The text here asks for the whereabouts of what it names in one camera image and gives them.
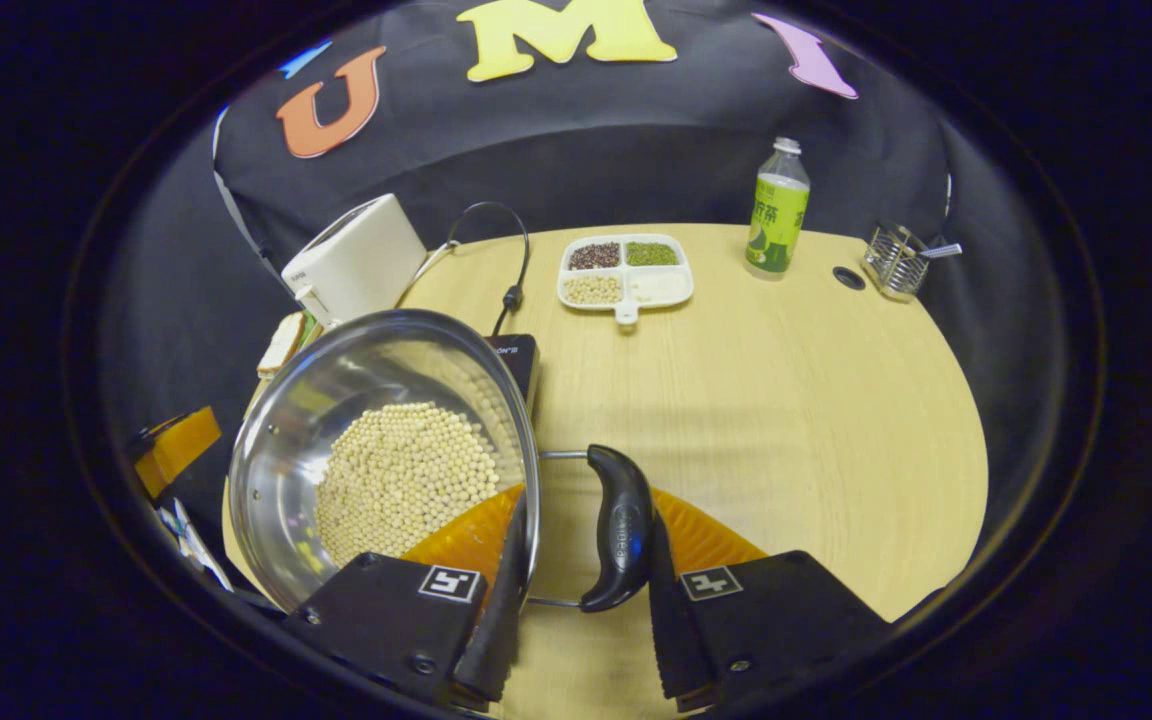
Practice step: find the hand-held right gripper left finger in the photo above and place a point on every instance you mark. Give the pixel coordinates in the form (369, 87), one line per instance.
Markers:
(496, 630)

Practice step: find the green drink bottle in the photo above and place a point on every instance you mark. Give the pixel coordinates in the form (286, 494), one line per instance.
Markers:
(776, 220)

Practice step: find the stainless steel pot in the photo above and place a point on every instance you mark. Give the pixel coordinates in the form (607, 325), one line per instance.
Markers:
(281, 450)

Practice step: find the metal spoon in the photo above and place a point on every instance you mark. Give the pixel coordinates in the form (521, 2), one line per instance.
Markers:
(941, 250)

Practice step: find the bread sandwich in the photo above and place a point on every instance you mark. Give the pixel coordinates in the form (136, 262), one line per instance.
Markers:
(283, 345)

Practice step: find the pile of soybeans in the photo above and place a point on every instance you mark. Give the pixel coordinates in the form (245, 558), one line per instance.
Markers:
(406, 480)

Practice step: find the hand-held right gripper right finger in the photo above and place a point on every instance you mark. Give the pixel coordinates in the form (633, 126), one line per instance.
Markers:
(671, 640)

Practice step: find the black induction cooktop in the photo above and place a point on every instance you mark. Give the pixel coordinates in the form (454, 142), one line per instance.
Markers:
(521, 365)

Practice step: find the white divided bean tray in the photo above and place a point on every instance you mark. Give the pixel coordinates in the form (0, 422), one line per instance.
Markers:
(626, 300)

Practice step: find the white toaster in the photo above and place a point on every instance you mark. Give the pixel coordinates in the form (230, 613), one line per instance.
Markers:
(366, 255)

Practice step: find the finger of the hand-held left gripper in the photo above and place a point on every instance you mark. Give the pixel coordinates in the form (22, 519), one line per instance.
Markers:
(176, 450)

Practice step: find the black table grommet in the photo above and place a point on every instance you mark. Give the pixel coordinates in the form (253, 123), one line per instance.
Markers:
(849, 278)

